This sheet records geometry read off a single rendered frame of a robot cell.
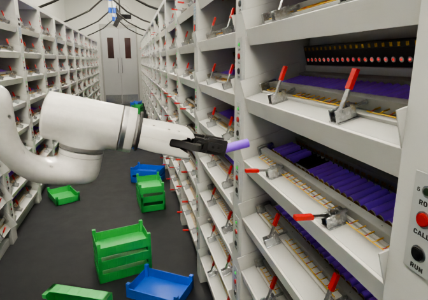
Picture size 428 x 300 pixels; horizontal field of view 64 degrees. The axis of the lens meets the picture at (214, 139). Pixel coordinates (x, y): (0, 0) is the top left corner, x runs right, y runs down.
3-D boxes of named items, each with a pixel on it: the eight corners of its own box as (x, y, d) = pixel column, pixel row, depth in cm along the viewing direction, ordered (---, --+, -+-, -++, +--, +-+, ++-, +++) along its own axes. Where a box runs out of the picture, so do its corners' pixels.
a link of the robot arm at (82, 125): (114, 159, 59) (124, 107, 58) (32, 146, 56) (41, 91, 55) (116, 149, 67) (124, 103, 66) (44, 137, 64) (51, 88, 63)
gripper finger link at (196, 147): (156, 139, 63) (176, 139, 67) (188, 152, 59) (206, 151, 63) (157, 134, 63) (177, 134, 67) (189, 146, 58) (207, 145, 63)
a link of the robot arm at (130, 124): (117, 144, 68) (132, 146, 69) (115, 155, 59) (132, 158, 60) (125, 102, 67) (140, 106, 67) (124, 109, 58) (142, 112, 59)
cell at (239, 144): (248, 148, 70) (218, 155, 69) (246, 139, 71) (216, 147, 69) (250, 145, 68) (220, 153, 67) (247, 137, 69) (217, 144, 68)
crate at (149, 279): (126, 297, 179) (125, 283, 177) (146, 275, 197) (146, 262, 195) (177, 311, 169) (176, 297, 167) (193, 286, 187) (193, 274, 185)
